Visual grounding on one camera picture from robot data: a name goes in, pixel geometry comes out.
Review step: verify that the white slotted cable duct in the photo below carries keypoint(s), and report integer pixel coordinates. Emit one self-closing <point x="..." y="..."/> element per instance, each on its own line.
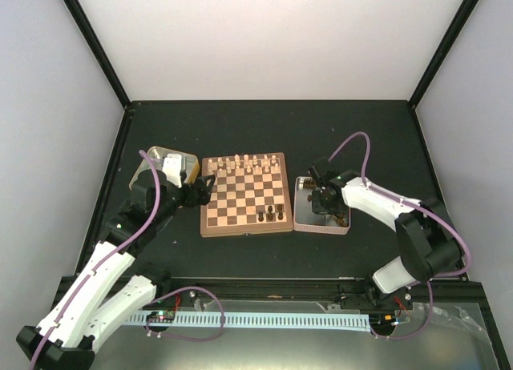
<point x="258" y="320"/>

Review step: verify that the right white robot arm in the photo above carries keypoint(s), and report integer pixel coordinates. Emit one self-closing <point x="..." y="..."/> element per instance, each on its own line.
<point x="428" y="244"/>

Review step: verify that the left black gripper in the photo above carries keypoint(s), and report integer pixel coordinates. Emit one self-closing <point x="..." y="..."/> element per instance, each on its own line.
<point x="204" y="195"/>

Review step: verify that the wooden chess board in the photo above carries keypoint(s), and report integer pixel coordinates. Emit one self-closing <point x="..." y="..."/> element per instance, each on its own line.
<point x="238" y="198"/>

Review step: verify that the left black frame post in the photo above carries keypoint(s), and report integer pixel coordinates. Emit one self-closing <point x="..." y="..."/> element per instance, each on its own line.
<point x="86" y="29"/>

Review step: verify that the right circuit board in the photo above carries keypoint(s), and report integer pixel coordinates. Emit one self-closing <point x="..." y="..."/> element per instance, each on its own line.
<point x="388" y="320"/>

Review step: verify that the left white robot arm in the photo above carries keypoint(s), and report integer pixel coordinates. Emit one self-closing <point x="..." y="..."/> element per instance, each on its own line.
<point x="87" y="315"/>

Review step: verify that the gold metal tin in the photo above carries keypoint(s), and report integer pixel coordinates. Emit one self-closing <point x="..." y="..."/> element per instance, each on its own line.
<point x="160" y="154"/>

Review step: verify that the dark chess pieces pile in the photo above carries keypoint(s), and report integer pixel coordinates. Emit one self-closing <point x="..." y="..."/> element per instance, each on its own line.
<point x="309" y="184"/>

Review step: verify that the black frame post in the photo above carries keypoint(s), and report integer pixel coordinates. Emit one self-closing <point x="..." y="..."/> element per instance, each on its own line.
<point x="462" y="15"/>
<point x="86" y="29"/>

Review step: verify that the circuit board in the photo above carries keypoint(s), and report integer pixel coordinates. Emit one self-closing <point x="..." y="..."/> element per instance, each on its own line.
<point x="161" y="317"/>
<point x="388" y="320"/>

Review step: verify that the left circuit board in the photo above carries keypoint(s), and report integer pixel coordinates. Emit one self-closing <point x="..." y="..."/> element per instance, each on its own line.
<point x="161" y="317"/>

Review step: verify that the pink metal tin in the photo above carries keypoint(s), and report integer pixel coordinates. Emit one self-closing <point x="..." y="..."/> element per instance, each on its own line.
<point x="306" y="221"/>

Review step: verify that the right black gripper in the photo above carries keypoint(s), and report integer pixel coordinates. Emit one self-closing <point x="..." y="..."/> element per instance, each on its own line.
<point x="317" y="208"/>

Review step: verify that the right black frame post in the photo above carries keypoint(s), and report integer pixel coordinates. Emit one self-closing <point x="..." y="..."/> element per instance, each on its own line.
<point x="462" y="15"/>

